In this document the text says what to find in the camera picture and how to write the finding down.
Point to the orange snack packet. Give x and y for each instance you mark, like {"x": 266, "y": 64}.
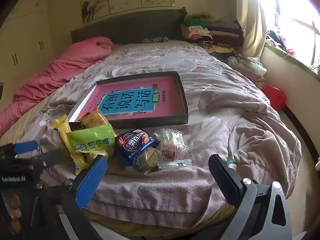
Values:
{"x": 96, "y": 118}

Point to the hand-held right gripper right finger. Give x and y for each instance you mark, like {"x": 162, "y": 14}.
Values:
{"x": 225, "y": 177}

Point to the green snack packet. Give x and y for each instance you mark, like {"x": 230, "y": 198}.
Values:
{"x": 95, "y": 140}

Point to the clear greenish snack packet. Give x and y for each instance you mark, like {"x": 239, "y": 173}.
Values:
{"x": 148, "y": 161}

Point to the pile of folded clothes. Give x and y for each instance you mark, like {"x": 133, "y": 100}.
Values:
{"x": 220, "y": 35}

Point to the cream wardrobe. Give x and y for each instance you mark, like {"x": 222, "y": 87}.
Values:
{"x": 25, "y": 35}

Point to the yellow snack packet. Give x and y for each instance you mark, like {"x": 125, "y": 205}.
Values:
{"x": 61, "y": 127}

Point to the cream curtain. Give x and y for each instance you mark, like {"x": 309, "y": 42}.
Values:
{"x": 252, "y": 17}

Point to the red bag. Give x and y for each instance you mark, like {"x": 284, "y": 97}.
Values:
{"x": 273, "y": 96}

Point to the dark patterned cloth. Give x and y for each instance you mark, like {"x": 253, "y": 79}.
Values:
{"x": 155, "y": 40}

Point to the clothes on windowsill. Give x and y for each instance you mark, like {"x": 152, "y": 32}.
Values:
{"x": 277, "y": 41}

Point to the green windowsill cloth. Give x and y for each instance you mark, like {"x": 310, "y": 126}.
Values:
{"x": 295, "y": 62}

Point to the blue cookie packet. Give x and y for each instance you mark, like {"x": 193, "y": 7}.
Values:
{"x": 135, "y": 142}

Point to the window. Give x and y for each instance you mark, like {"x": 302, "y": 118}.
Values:
{"x": 300, "y": 30}

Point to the white plastic bag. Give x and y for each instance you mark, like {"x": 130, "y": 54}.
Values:
{"x": 245, "y": 65}

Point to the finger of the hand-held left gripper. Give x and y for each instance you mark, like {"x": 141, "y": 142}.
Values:
{"x": 52, "y": 158}
{"x": 25, "y": 147}

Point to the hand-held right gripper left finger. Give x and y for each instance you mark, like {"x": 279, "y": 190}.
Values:
{"x": 91, "y": 180}

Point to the floral blanket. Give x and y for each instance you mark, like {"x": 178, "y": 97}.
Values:
{"x": 225, "y": 92}

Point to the person's left hand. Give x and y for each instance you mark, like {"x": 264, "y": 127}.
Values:
{"x": 13, "y": 212}

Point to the pink book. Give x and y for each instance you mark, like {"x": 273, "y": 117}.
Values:
{"x": 165, "y": 92}

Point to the pink shallow box tray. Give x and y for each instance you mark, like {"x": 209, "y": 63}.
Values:
{"x": 150, "y": 125}

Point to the clear pastry packet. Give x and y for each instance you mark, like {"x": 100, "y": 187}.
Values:
{"x": 172, "y": 145}

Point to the dark bed headboard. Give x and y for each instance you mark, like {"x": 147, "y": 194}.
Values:
{"x": 140, "y": 26}

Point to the beige bed sheet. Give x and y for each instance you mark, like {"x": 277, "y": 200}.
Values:
{"x": 22, "y": 120}

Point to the pink quilt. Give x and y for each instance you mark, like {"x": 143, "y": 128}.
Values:
{"x": 50, "y": 75}

